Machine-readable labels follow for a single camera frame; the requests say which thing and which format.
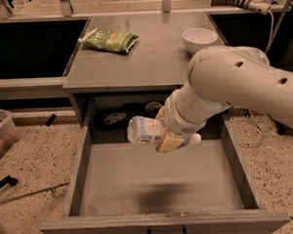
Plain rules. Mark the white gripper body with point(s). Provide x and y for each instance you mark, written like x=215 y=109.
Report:
x=180 y=121

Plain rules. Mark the clear plastic bottle white cap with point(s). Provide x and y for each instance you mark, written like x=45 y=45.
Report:
x=152 y=131

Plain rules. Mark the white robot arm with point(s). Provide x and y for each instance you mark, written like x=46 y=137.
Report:
x=218 y=78

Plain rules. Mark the grey open top drawer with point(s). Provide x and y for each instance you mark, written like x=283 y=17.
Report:
x=120 y=188

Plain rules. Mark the grey cabinet with top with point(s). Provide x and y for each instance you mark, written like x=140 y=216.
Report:
x=157 y=61

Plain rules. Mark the white ceramic bowl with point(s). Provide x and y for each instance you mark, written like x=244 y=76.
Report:
x=195 y=39

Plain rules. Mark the green chip bag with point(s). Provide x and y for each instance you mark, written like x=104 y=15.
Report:
x=109 y=41

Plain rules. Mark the small black block on floor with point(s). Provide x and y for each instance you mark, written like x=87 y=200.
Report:
x=50 y=120

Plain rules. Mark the thin wooden stick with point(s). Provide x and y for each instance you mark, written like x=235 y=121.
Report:
x=32 y=193

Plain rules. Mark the white power strip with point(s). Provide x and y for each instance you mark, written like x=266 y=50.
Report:
x=258 y=6

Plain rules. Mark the clear plastic storage bin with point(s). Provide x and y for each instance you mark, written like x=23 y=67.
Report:
x=8 y=131

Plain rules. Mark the black clamp tool on floor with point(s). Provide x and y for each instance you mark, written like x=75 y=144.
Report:
x=8 y=180

